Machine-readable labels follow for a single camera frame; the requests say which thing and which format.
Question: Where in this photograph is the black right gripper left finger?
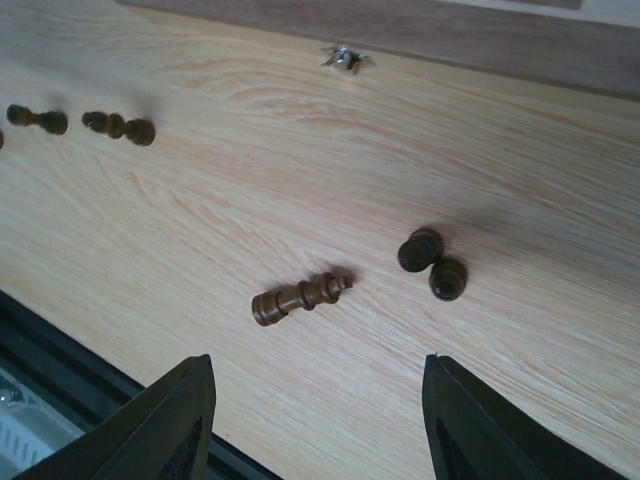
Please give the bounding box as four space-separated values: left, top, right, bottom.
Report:
17 354 216 479

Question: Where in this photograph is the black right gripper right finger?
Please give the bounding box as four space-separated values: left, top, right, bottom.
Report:
422 354 623 479

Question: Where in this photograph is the metal board clasp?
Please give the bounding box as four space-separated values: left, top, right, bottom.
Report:
321 45 375 75

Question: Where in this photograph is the wooden chess board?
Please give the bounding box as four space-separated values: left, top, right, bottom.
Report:
130 1 639 100

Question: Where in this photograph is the dark fallen king piece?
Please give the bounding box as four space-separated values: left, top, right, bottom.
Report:
251 272 353 327

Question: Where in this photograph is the grey slotted cable duct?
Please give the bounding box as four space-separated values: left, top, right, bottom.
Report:
0 404 84 479

